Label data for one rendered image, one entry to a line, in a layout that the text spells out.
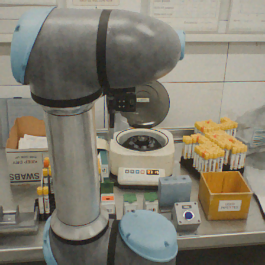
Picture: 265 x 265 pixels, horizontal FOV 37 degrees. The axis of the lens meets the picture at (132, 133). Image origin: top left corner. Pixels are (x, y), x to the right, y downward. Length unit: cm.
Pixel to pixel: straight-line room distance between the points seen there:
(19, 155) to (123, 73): 88
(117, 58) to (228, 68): 123
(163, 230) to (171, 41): 38
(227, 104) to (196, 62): 25
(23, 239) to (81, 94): 70
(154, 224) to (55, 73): 38
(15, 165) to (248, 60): 104
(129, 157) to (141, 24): 87
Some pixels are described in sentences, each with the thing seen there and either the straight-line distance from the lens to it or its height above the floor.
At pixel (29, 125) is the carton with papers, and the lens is 164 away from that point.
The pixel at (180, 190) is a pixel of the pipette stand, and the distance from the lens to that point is 128.
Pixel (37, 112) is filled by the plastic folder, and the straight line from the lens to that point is 166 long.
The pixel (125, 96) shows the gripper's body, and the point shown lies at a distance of 111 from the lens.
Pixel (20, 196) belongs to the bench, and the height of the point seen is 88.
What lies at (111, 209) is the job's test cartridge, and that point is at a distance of 121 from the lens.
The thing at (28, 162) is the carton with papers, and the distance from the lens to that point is 140.
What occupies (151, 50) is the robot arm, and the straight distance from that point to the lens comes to 56.
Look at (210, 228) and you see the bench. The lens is 125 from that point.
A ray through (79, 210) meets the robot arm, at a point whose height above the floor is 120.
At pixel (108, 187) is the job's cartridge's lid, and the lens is 122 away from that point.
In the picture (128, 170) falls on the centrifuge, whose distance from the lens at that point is 140.
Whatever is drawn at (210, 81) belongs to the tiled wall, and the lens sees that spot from 174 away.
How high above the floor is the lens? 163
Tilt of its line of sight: 25 degrees down
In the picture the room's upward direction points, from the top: 2 degrees clockwise
